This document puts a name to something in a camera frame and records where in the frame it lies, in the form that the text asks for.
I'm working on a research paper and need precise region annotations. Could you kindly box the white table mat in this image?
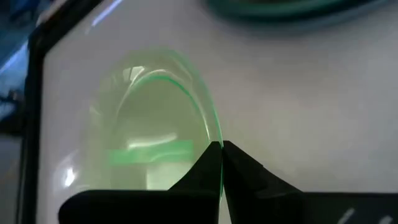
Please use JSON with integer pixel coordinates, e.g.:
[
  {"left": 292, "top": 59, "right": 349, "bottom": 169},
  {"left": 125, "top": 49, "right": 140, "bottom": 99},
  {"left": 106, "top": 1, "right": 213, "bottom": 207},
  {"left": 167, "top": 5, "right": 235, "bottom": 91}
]
[{"left": 36, "top": 0, "right": 398, "bottom": 224}]

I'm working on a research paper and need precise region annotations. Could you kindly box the black metal table frame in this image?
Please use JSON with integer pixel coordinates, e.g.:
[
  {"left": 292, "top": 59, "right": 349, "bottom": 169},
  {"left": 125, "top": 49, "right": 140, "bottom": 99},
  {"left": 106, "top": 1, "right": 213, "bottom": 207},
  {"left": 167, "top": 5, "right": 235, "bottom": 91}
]
[{"left": 15, "top": 0, "right": 104, "bottom": 224}]

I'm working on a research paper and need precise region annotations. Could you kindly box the large teal plastic plate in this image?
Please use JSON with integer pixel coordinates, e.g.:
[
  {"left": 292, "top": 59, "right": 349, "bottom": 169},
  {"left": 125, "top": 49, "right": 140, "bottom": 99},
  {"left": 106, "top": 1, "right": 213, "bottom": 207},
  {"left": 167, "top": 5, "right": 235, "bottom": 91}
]
[{"left": 203, "top": 0, "right": 389, "bottom": 25}]

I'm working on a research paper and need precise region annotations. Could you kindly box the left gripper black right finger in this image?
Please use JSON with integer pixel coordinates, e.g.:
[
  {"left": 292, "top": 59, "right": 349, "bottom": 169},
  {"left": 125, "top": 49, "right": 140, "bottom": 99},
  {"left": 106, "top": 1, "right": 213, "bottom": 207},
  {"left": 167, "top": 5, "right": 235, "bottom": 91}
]
[{"left": 222, "top": 140, "right": 398, "bottom": 224}]

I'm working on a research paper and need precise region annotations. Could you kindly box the transparent green plastic plate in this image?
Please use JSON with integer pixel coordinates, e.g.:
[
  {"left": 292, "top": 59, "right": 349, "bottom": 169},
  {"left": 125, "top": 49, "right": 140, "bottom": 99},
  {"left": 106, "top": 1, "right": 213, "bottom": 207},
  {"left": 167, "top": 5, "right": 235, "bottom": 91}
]
[{"left": 54, "top": 48, "right": 225, "bottom": 200}]

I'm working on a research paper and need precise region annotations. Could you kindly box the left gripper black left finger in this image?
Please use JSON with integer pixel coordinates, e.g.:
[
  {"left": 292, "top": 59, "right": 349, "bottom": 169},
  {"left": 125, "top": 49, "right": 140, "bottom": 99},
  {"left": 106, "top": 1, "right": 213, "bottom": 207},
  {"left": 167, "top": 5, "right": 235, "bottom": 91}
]
[{"left": 58, "top": 141, "right": 223, "bottom": 224}]

